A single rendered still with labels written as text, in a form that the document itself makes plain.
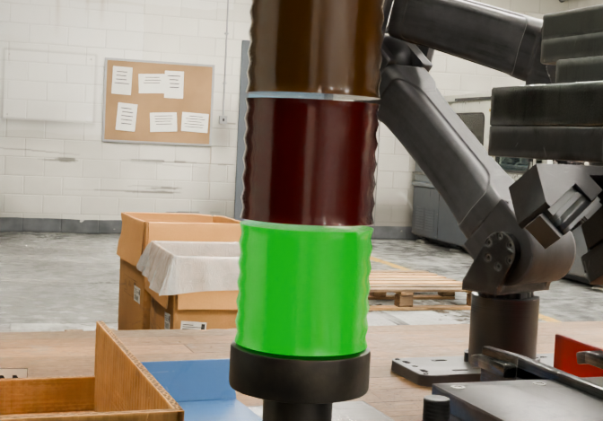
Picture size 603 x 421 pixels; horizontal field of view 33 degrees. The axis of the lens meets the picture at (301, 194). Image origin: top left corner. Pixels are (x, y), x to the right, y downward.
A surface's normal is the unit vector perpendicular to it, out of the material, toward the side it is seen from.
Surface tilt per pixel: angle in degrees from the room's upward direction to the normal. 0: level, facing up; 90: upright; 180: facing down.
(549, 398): 0
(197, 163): 90
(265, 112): 76
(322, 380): 90
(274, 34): 104
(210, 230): 86
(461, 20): 87
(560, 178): 60
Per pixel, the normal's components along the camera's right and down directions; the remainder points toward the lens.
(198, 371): 0.36, -0.44
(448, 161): -0.72, -0.04
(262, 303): -0.56, -0.23
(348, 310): 0.62, -0.18
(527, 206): -0.93, -0.02
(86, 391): 0.35, 0.07
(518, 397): 0.05, -1.00
